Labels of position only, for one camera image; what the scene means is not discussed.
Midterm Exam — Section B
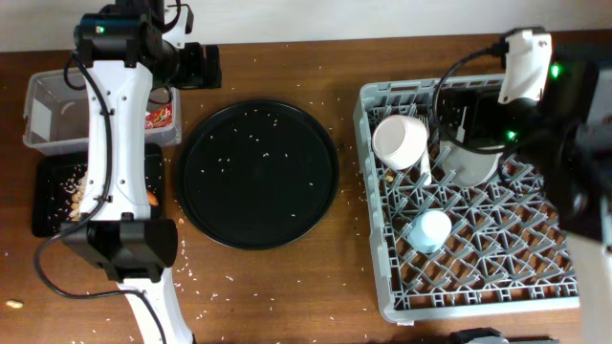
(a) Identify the rice and nutshell pile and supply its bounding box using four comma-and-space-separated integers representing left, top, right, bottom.
67, 174, 87, 222

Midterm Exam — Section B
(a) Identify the orange carrot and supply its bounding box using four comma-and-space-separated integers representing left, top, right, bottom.
146, 191, 159, 206

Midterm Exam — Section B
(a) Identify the grey dishwasher rack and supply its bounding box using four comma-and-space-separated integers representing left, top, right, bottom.
353, 79, 579, 325

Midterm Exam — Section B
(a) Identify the peanut on table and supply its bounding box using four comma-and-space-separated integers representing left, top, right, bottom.
6, 300, 23, 309

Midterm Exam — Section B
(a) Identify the white plate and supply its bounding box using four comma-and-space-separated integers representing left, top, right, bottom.
440, 140, 500, 187

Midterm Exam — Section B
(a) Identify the pink bowl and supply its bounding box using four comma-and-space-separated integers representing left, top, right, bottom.
372, 115, 427, 170

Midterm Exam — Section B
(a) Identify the black rectangular tray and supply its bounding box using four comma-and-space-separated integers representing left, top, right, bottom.
32, 143, 164, 237

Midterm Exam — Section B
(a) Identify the clear plastic bin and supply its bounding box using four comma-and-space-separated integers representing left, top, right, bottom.
23, 70, 182, 156

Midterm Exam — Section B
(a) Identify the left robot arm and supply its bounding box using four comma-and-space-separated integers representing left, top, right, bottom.
58, 1, 221, 343

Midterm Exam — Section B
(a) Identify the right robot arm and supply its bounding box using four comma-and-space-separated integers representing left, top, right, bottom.
431, 27, 611, 343

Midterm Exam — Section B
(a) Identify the round black tray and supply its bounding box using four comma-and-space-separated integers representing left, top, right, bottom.
176, 100, 339, 250

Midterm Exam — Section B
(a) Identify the red snack wrapper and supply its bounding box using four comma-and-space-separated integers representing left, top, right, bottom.
145, 104, 173, 130

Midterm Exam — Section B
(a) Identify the light blue cup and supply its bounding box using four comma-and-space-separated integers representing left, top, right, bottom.
406, 210, 452, 253

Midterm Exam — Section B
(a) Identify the white plastic fork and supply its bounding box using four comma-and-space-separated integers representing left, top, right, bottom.
419, 115, 432, 185

